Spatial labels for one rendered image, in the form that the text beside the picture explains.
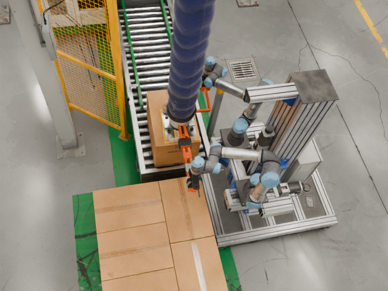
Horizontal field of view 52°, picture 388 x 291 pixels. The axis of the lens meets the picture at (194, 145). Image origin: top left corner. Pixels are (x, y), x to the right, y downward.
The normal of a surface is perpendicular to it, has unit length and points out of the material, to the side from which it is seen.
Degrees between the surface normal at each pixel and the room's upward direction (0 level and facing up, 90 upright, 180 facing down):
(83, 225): 0
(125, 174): 0
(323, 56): 0
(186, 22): 82
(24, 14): 90
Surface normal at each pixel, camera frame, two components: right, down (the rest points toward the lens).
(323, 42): 0.10, -0.50
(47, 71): 0.22, 0.86
